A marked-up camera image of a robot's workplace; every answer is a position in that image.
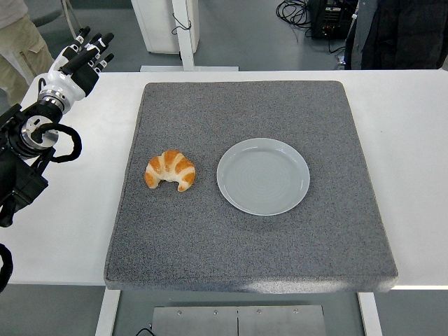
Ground white-black robot hand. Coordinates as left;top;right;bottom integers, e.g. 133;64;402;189
41;26;116;104

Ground golden croissant bread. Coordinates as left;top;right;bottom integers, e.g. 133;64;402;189
144;149;196;193

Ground grey round plate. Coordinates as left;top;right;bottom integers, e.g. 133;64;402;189
216;138;312;217

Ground grey metal plate with screws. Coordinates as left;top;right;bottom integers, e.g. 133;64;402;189
150;304;327;336

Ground person in light trousers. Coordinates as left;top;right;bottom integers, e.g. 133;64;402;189
0;0;55;106

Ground grey chair with wheels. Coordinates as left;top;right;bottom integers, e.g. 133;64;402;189
27;0;80;39

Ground white cabinet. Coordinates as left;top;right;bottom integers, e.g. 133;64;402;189
131;0;200;55

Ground white table leg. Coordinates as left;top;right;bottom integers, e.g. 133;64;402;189
356;292;384;336
94;289;122;336

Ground grey felt mat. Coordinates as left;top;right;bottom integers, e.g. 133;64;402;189
104;81;399;294

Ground black electronics box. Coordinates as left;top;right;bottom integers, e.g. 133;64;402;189
307;0;360;40

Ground person in dark coat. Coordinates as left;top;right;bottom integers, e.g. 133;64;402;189
344;0;448;71

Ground white table post with foot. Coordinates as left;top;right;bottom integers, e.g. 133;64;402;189
139;0;239;73

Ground thin black looped cable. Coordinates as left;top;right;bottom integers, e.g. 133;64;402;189
171;13;193;35

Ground black floor cables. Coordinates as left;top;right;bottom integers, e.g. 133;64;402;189
275;0;347;56

